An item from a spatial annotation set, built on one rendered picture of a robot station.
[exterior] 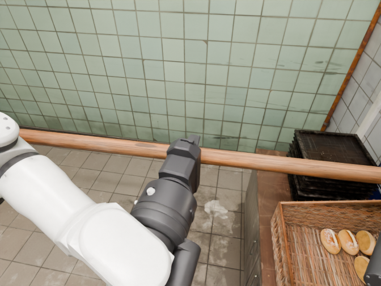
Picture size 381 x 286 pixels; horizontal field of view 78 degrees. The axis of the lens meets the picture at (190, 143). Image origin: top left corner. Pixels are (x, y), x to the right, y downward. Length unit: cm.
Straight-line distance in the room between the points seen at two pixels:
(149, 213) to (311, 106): 168
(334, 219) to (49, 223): 100
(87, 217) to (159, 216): 9
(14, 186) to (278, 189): 109
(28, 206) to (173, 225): 18
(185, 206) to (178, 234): 4
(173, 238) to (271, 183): 98
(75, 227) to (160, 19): 149
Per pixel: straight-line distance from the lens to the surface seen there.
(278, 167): 45
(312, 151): 116
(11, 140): 37
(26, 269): 189
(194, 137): 45
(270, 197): 121
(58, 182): 35
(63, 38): 204
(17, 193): 36
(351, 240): 114
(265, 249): 106
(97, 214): 30
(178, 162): 38
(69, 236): 30
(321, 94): 186
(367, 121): 153
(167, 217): 32
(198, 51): 167
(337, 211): 108
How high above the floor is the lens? 151
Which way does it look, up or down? 41 degrees down
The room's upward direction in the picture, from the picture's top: straight up
